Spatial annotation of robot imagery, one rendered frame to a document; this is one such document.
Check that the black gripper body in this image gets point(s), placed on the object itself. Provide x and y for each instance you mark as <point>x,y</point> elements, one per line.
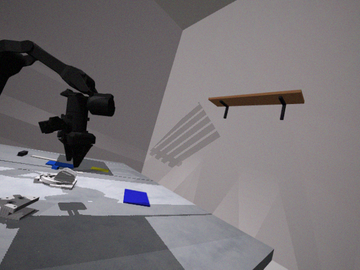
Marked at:
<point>78,135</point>

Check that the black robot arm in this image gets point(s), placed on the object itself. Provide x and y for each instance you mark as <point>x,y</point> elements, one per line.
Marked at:
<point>12,61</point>

